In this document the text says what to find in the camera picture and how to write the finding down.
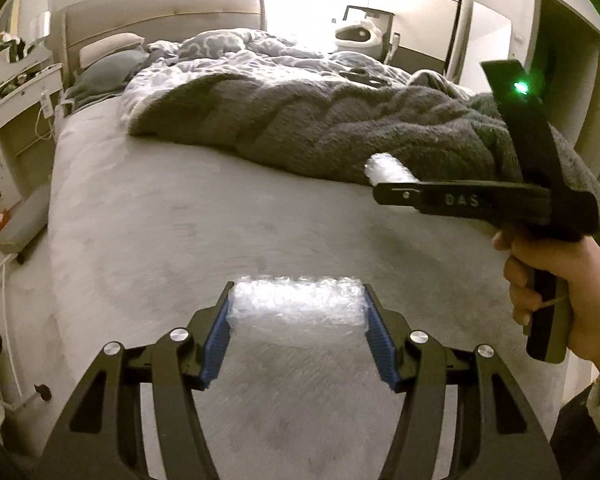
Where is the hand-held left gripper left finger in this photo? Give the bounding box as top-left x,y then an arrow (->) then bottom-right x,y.
35,281 -> 236,480

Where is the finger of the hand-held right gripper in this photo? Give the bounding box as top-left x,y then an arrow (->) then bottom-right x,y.
372,181 -> 433,210

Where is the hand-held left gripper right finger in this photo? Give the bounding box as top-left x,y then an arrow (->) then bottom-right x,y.
362,284 -> 563,480

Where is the small bubble wrap wad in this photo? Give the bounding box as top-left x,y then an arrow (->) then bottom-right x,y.
362,152 -> 419,187

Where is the large bubble wrap roll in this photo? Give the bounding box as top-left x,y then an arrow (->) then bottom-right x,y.
229,275 -> 369,349

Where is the person's right forearm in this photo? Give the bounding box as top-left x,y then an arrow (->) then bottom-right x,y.
550,355 -> 600,480

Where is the person's right hand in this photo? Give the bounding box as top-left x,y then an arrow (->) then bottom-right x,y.
495,234 -> 600,376

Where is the grey fleece blanket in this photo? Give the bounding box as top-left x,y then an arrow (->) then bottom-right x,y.
127,71 -> 600,261

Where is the bed with grey sheet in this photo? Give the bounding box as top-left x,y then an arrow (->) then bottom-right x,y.
47,80 -> 600,480

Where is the dark curved object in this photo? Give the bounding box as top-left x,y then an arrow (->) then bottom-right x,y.
344,67 -> 382,86

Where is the dark door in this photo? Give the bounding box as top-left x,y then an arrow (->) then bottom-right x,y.
524,0 -> 600,188

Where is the blue patterned duvet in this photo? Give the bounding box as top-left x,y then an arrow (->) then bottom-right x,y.
125,27 -> 473,107

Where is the white wardrobe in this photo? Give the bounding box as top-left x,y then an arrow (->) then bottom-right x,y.
372,0 -> 466,76

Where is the grey upholstered headboard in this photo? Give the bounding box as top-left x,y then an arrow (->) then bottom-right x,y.
60,0 -> 267,92

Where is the grey-green pillow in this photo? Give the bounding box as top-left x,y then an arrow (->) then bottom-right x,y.
65,50 -> 154,111

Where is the white vanity table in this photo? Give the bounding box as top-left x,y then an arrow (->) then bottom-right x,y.
0,0 -> 67,261

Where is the beige pillow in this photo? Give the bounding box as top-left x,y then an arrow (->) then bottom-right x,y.
77,32 -> 146,69

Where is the oval vanity mirror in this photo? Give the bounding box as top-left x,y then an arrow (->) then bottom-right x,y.
0,0 -> 49,64

